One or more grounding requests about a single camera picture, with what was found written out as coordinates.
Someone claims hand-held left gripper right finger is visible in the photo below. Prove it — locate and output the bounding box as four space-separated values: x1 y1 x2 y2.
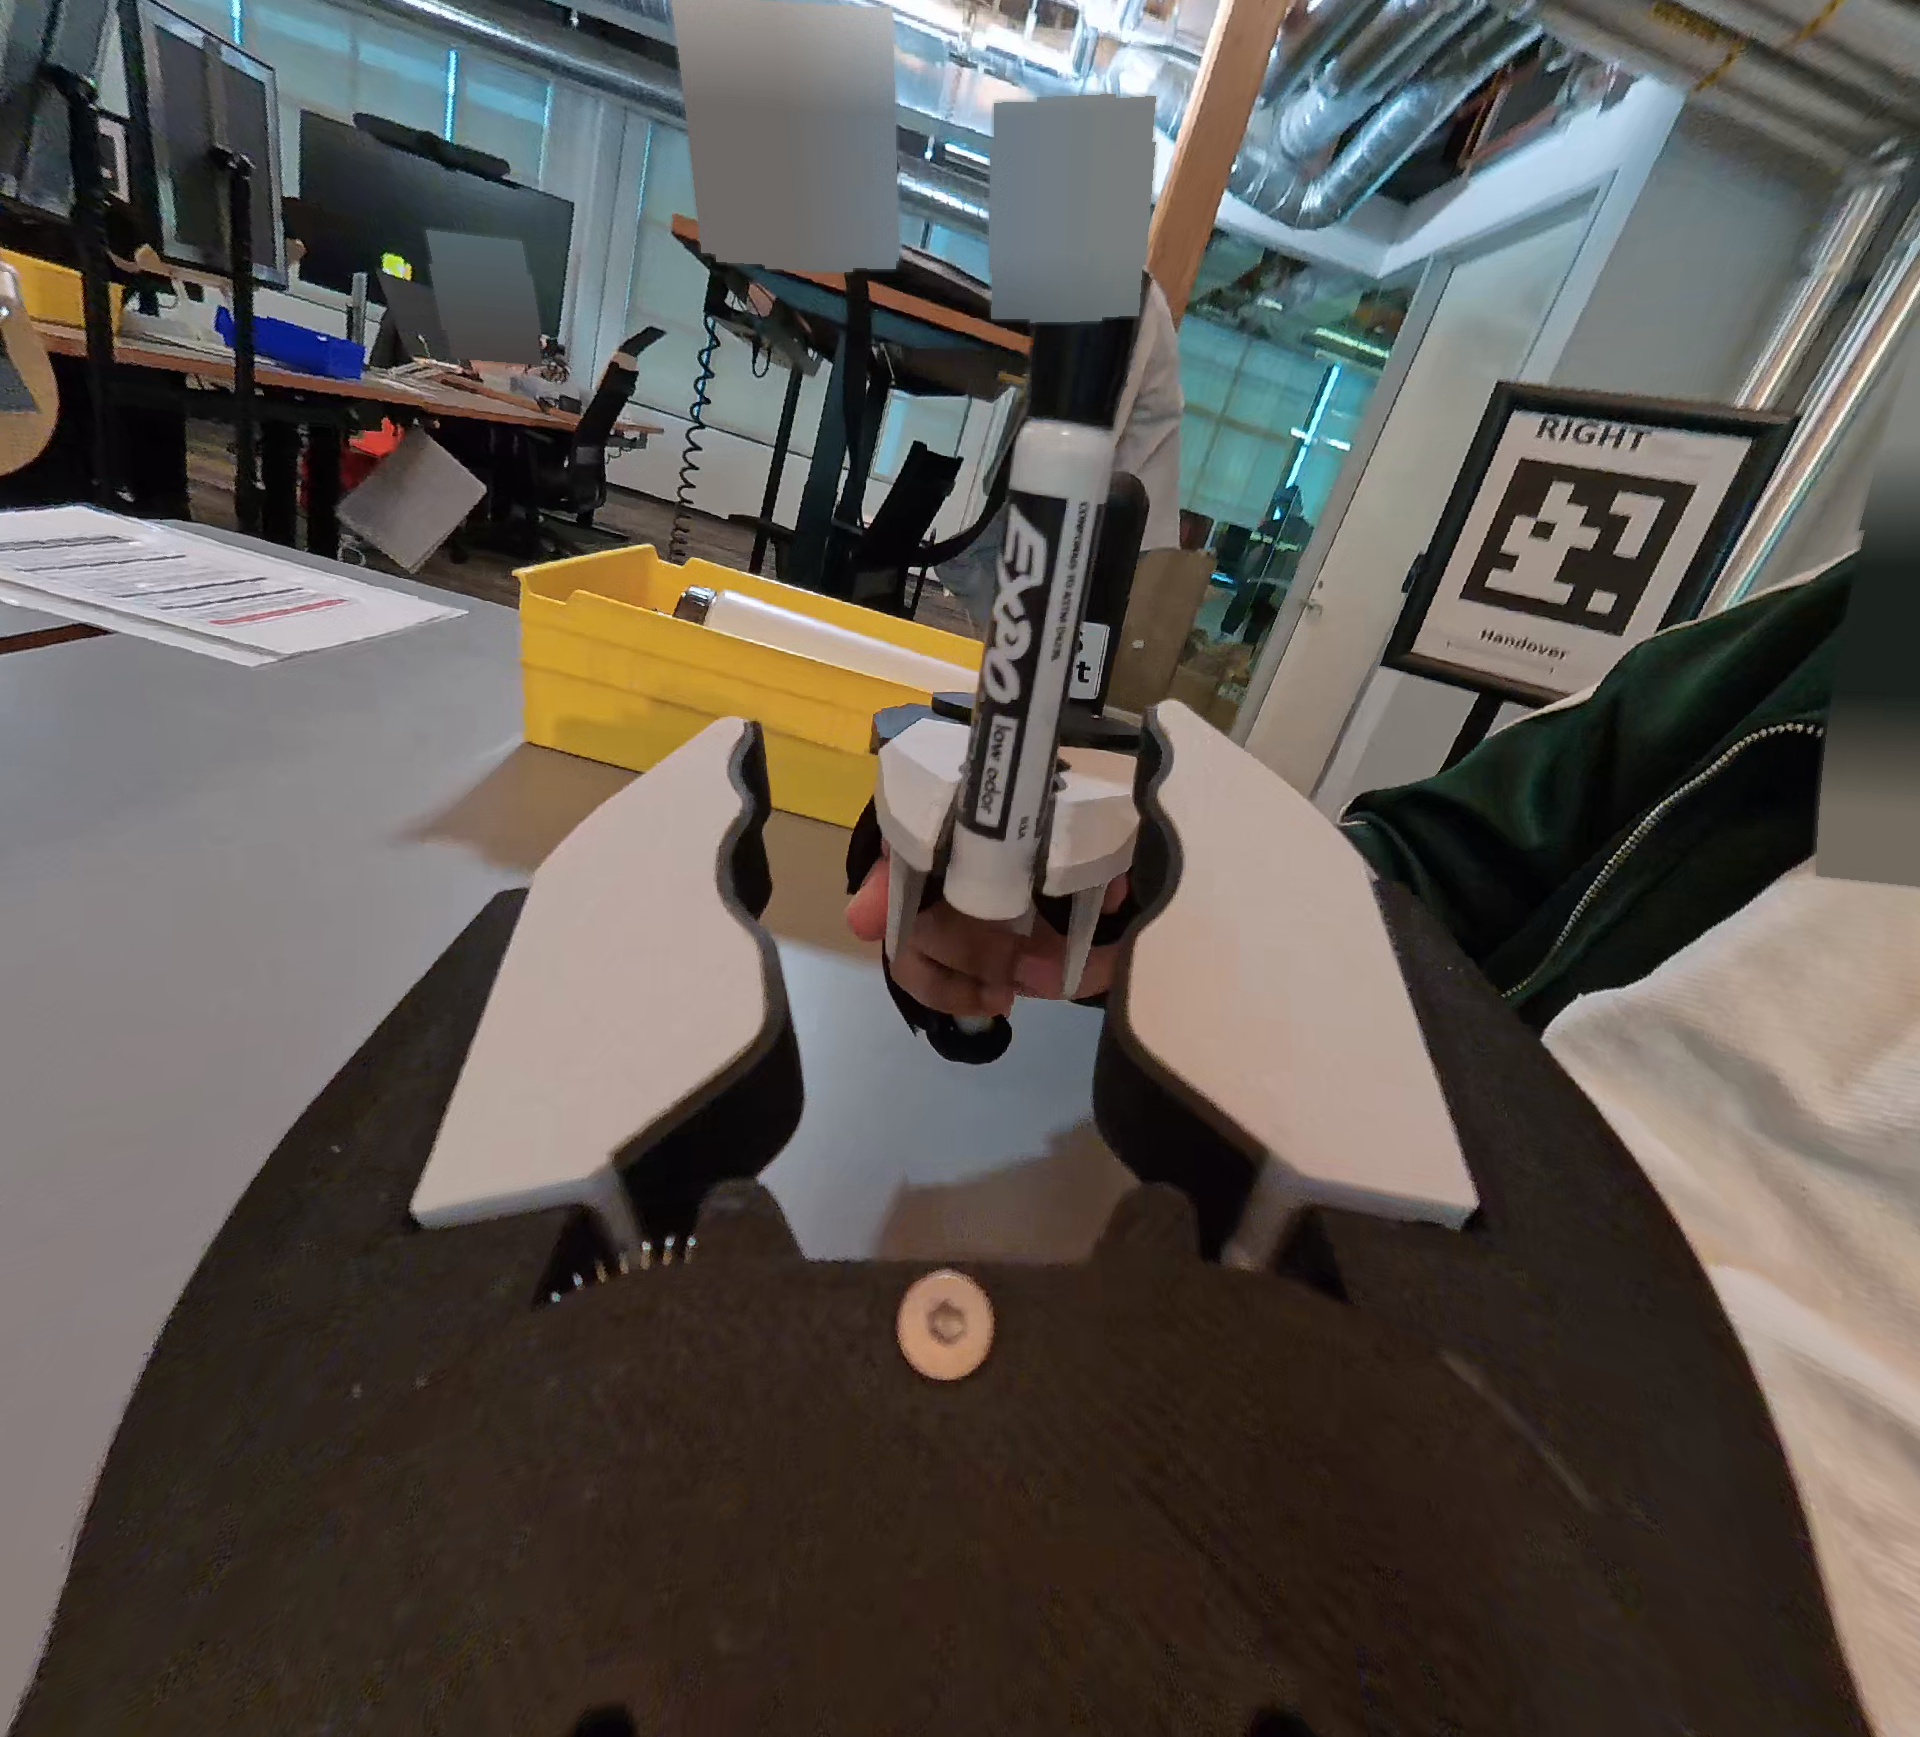
1094 698 1483 1265

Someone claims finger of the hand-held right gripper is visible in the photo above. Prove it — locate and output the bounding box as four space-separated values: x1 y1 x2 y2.
877 724 981 965
1034 762 1143 995

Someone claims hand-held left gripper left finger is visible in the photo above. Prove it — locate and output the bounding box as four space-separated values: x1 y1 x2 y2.
409 715 809 1236

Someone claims black dry-erase marker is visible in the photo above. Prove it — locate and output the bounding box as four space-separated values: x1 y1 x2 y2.
944 316 1148 932

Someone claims yellow plastic bin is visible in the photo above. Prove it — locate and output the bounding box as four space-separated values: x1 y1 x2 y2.
0 247 125 332
514 543 986 828

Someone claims person's right hand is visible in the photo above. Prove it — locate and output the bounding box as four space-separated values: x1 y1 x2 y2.
845 844 1125 1025

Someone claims white tube with metal cap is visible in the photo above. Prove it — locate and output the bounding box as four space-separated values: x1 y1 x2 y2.
669 583 981 698

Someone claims black office chair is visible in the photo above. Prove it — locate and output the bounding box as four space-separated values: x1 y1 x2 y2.
525 325 673 528
862 438 966 621

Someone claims standing desk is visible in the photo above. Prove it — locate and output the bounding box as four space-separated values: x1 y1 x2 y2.
669 211 1040 607

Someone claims person's green jacket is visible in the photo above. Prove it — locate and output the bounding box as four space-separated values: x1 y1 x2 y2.
1339 560 1865 1030

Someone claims black framed tag sign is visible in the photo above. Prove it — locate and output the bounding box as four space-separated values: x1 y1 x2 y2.
1379 379 1796 778

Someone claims grey board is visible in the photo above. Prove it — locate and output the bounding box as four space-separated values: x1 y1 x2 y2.
337 424 488 564

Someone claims printed paper sheet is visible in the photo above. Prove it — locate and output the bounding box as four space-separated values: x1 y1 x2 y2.
0 503 468 672

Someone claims wooden desk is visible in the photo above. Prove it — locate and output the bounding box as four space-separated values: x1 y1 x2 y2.
0 319 664 554

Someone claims blue plastic bin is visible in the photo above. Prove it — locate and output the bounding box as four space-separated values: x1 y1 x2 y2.
214 305 370 383

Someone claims black monitor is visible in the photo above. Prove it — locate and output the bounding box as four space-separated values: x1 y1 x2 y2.
116 0 291 293
295 108 578 342
0 0 129 220

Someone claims cardboard holder with black panel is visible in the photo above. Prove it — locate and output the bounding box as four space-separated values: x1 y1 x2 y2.
0 295 66 477

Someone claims coiled black cable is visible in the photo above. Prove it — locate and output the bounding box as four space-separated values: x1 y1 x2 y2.
673 319 727 528

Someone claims wooden post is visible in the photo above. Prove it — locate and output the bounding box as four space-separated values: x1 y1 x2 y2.
1145 0 1349 322

